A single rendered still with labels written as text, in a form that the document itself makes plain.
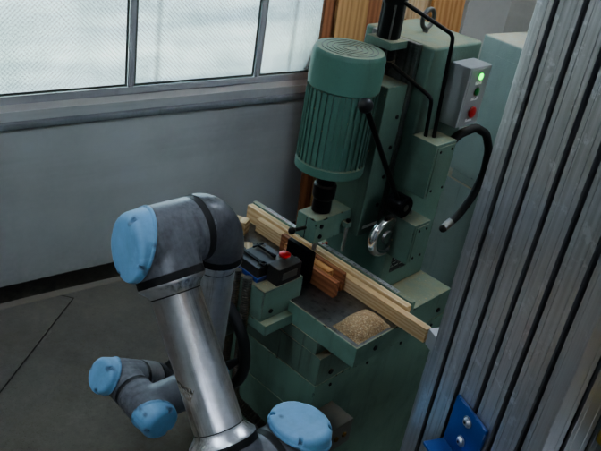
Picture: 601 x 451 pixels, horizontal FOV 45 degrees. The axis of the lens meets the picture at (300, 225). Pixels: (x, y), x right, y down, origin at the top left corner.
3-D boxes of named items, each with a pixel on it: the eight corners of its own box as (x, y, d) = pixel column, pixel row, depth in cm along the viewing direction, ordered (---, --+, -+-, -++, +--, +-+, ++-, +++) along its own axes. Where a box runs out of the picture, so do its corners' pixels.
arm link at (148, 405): (196, 395, 141) (165, 362, 148) (146, 419, 134) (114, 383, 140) (192, 424, 145) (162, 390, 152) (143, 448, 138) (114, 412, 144)
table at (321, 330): (168, 261, 201) (170, 243, 198) (251, 233, 222) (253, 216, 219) (325, 386, 167) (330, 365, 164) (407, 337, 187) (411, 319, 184)
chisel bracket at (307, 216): (292, 237, 194) (298, 209, 190) (328, 224, 203) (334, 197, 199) (312, 251, 190) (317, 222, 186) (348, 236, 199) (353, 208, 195)
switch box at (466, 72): (436, 120, 191) (452, 61, 183) (458, 114, 197) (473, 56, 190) (455, 129, 187) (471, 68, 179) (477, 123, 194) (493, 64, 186)
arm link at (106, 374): (100, 406, 141) (79, 379, 146) (141, 407, 150) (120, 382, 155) (120, 372, 140) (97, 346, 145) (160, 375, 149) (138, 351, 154)
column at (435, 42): (320, 258, 223) (364, 22, 188) (367, 238, 237) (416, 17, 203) (376, 293, 210) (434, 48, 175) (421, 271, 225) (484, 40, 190)
